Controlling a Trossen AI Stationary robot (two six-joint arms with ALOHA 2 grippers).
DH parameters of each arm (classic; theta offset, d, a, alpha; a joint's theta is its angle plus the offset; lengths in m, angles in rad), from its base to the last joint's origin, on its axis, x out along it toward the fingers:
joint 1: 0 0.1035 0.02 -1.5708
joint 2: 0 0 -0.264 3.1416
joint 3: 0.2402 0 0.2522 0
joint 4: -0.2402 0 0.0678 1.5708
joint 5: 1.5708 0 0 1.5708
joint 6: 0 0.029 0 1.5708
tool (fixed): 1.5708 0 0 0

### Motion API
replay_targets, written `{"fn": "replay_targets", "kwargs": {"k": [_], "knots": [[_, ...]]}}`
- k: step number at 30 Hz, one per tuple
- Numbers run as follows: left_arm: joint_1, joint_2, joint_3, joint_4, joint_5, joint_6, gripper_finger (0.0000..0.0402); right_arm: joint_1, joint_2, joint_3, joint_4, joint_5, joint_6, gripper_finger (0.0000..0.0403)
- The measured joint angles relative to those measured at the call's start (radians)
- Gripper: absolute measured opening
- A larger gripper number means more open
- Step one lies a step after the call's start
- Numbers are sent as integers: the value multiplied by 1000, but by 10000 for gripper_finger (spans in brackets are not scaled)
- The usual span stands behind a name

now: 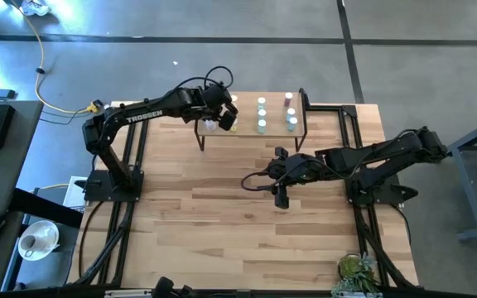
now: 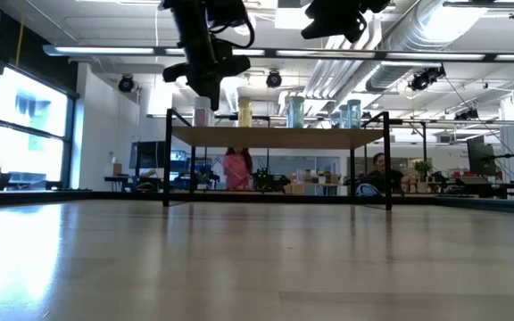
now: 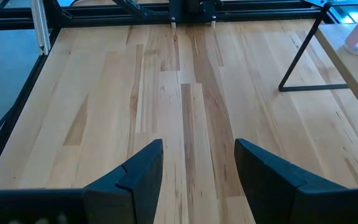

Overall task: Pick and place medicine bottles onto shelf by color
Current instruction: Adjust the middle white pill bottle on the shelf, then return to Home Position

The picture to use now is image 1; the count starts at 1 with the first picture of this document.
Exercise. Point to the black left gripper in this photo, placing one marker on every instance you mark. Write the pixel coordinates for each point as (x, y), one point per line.
(217, 97)

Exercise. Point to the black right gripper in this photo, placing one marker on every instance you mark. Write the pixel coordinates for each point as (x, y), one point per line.
(294, 169)

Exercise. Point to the blue pill vial white cap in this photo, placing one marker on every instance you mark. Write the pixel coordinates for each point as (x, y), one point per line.
(290, 111)

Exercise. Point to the pink pill vial white cap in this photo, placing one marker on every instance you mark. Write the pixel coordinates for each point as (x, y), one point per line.
(288, 98)

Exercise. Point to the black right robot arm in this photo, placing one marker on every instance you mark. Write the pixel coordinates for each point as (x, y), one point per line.
(387, 153)

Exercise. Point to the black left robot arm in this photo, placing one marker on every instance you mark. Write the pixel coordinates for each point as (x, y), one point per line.
(147, 116)

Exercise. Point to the wooden shelf black legs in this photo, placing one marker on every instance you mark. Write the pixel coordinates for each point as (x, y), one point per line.
(247, 131)

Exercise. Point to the potted succulent plant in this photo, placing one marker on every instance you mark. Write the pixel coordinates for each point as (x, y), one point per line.
(354, 271)

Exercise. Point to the white paper sheet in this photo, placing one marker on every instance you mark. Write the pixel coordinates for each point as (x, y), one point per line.
(75, 194)

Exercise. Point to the black desk beam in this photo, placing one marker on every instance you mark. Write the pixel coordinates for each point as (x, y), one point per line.
(44, 207)

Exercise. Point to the white crumpled cloth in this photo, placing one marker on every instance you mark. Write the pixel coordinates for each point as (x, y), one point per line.
(35, 8)

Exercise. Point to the grey desk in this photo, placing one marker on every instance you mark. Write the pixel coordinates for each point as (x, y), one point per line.
(6, 174)

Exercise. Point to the white coffee cup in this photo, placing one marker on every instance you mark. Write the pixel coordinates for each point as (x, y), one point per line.
(29, 244)

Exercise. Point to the black aluminium table frame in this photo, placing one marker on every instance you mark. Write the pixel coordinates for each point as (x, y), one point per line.
(364, 223)

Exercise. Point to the grey metal table frame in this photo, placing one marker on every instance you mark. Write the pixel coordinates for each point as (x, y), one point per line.
(468, 198)

